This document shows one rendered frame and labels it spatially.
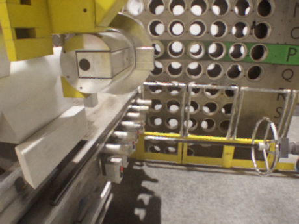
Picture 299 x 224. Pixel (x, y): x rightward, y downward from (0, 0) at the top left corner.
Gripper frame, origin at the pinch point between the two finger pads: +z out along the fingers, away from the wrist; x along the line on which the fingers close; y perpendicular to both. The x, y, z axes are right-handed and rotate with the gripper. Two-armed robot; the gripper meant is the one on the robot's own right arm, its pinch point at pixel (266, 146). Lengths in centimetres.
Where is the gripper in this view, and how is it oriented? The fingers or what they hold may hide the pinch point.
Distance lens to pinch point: 146.0
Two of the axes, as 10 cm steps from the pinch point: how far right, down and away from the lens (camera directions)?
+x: 0.8, -9.9, 1.0
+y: 1.4, 1.1, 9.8
